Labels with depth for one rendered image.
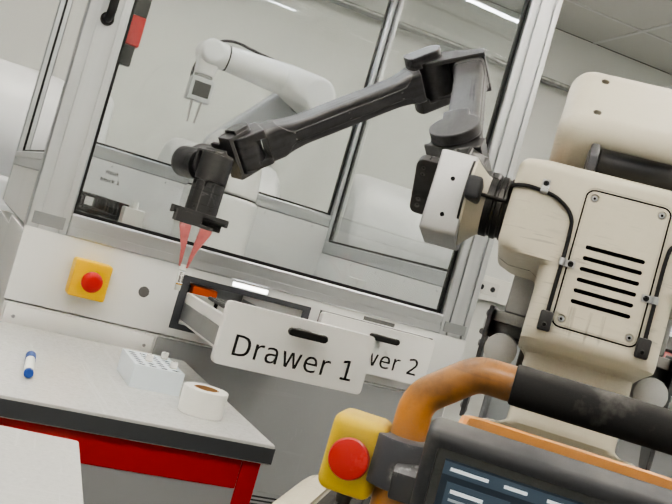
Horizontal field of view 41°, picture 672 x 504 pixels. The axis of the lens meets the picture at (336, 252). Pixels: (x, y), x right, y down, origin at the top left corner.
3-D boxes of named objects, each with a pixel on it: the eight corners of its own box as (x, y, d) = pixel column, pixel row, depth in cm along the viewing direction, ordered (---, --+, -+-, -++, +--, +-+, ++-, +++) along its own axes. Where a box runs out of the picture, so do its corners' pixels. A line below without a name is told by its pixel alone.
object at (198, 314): (350, 383, 167) (359, 351, 167) (220, 353, 157) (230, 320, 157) (279, 341, 204) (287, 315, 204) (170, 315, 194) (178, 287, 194)
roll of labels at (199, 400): (168, 406, 138) (175, 381, 138) (196, 406, 144) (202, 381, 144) (203, 421, 135) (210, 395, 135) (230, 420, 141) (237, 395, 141)
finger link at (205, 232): (159, 258, 160) (175, 208, 160) (198, 270, 162) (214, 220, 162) (158, 260, 154) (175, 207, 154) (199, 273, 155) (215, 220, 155)
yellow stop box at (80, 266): (104, 303, 175) (114, 268, 175) (66, 295, 172) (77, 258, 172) (100, 299, 180) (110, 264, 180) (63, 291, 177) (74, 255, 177)
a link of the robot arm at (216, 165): (216, 146, 154) (242, 156, 158) (194, 142, 159) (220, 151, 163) (204, 185, 154) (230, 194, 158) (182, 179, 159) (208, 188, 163)
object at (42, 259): (449, 400, 213) (466, 340, 213) (3, 297, 173) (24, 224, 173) (306, 327, 300) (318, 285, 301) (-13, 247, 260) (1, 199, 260)
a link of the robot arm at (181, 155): (252, 122, 159) (266, 166, 163) (215, 116, 167) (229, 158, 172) (198, 152, 153) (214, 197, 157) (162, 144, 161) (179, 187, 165)
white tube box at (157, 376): (178, 396, 148) (185, 374, 148) (128, 386, 144) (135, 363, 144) (163, 379, 159) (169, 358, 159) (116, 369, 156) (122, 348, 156)
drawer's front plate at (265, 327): (360, 395, 166) (376, 337, 166) (211, 362, 155) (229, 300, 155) (356, 393, 168) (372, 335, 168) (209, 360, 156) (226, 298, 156)
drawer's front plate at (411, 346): (422, 387, 208) (436, 340, 208) (309, 360, 197) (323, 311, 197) (419, 385, 210) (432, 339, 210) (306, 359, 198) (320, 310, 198)
